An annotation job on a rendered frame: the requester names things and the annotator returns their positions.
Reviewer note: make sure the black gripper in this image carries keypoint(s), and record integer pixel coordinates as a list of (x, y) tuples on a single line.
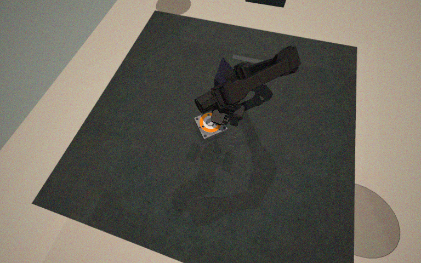
[(237, 112)]

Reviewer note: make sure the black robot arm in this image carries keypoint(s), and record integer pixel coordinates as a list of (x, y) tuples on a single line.
[(244, 78)]

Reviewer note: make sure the orange curved band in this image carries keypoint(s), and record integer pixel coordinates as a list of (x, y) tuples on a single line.
[(209, 129)]

